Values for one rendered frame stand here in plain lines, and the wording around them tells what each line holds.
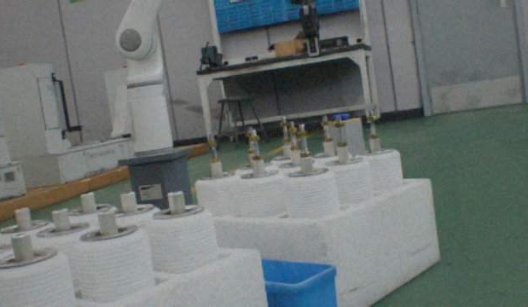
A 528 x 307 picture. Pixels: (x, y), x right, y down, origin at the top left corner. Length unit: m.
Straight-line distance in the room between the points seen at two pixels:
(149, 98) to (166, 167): 0.18
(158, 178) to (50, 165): 2.32
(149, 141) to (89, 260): 0.80
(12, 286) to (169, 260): 0.23
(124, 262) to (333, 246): 0.40
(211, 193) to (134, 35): 0.50
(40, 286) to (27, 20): 7.24
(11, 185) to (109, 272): 2.67
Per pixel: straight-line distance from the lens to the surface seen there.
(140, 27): 1.57
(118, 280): 0.81
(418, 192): 1.31
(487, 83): 6.38
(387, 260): 1.21
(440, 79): 6.37
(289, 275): 1.07
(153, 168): 1.56
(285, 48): 6.07
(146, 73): 1.58
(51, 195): 3.59
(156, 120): 1.57
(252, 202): 1.17
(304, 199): 1.09
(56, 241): 0.90
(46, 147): 3.85
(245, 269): 0.90
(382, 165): 1.28
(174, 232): 0.87
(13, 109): 3.96
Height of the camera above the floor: 0.39
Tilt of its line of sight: 5 degrees down
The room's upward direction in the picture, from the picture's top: 8 degrees counter-clockwise
